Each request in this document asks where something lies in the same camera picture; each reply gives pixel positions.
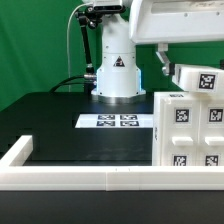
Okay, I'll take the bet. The white cabinet body box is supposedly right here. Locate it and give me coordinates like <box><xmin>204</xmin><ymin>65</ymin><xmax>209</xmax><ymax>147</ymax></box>
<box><xmin>152</xmin><ymin>92</ymin><xmax>224</xmax><ymax>166</ymax></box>

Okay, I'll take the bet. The white door panel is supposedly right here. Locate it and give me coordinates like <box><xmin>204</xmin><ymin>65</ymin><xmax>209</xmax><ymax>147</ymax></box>
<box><xmin>198</xmin><ymin>99</ymin><xmax>224</xmax><ymax>166</ymax></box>
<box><xmin>161</xmin><ymin>100</ymin><xmax>200</xmax><ymax>166</ymax></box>

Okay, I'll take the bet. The white thin cable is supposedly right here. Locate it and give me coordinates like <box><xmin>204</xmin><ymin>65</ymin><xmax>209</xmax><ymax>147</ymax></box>
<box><xmin>66</xmin><ymin>3</ymin><xmax>88</xmax><ymax>93</ymax></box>

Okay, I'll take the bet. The white flat base plate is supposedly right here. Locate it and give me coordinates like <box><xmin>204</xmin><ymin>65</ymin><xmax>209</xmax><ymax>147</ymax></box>
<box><xmin>75</xmin><ymin>114</ymin><xmax>153</xmax><ymax>128</ymax></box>

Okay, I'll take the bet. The white U-shaped frame wall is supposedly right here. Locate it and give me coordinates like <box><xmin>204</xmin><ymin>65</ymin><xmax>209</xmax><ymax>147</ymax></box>
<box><xmin>0</xmin><ymin>135</ymin><xmax>224</xmax><ymax>191</ymax></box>

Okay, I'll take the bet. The black camera on mount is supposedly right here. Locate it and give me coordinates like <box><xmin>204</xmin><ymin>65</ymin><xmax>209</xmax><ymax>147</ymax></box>
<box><xmin>93</xmin><ymin>0</ymin><xmax>124</xmax><ymax>13</ymax></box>

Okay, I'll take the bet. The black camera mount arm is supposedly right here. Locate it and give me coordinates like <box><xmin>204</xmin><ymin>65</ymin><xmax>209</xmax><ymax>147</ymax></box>
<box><xmin>74</xmin><ymin>5</ymin><xmax>101</xmax><ymax>81</ymax></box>

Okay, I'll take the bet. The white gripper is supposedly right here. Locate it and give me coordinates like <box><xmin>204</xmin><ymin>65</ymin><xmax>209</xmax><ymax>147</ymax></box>
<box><xmin>129</xmin><ymin>0</ymin><xmax>224</xmax><ymax>76</ymax></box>

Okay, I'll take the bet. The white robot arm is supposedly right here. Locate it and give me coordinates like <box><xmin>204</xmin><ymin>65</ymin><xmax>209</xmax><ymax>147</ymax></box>
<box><xmin>82</xmin><ymin>0</ymin><xmax>224</xmax><ymax>103</ymax></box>

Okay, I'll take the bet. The black cable bundle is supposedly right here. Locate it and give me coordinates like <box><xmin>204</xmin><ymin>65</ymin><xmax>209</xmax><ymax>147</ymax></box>
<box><xmin>49</xmin><ymin>75</ymin><xmax>88</xmax><ymax>93</ymax></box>

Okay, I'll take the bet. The small white cabinet block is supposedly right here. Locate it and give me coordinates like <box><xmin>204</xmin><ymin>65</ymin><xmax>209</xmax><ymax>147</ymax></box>
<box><xmin>172</xmin><ymin>64</ymin><xmax>224</xmax><ymax>94</ymax></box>

